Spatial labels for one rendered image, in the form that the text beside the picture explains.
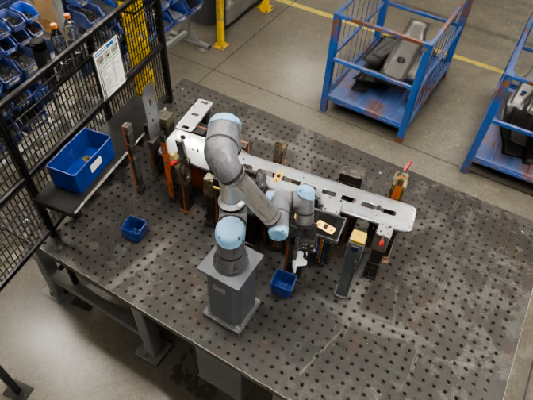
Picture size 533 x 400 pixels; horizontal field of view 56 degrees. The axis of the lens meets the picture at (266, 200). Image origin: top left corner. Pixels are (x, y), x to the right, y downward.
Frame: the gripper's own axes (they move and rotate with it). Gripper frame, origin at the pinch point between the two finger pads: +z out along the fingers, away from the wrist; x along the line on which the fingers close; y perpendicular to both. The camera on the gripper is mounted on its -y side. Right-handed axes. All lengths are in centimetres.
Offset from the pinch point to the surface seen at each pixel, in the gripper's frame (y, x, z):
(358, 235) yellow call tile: 20.6, 17.5, -9.6
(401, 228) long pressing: 35, 48, -2
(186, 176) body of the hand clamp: -73, 33, -19
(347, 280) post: 14.9, 26.8, 19.5
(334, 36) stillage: -52, 228, -75
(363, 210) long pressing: 16, 50, -7
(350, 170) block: 4, 68, -21
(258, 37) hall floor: -164, 334, -64
